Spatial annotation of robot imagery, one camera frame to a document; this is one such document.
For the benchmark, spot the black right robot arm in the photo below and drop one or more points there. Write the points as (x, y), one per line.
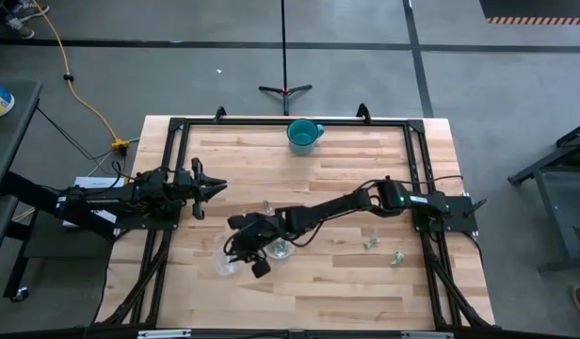
(337, 205)

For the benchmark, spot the black mat orange striped edge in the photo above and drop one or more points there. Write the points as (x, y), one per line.
(535, 9)

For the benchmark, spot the black metal frame table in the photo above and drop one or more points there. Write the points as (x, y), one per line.
(553, 198)

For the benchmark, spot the silver aluminium bracket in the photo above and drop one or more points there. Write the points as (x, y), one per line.
(164, 334)
(426, 334)

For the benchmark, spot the small clear plastic cup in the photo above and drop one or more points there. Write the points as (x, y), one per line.
(221, 268)

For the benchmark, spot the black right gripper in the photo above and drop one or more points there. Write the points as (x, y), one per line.
(259, 228)

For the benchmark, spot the black equipment cart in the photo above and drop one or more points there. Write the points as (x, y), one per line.
(12, 136)

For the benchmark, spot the white flat box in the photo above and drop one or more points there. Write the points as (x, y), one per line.
(93, 182)

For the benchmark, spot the teal enamel mug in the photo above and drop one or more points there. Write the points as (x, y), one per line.
(301, 134)

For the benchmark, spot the black tripod stand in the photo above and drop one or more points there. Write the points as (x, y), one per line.
(284, 47)

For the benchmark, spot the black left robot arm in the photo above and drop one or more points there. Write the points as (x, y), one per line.
(106, 200)

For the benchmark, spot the black aluminium table frame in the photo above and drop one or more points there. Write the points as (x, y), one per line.
(294, 122)

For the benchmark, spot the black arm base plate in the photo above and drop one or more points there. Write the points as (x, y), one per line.
(149, 223)
(462, 219)

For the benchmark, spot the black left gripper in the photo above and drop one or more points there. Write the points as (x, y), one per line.
(198, 207)

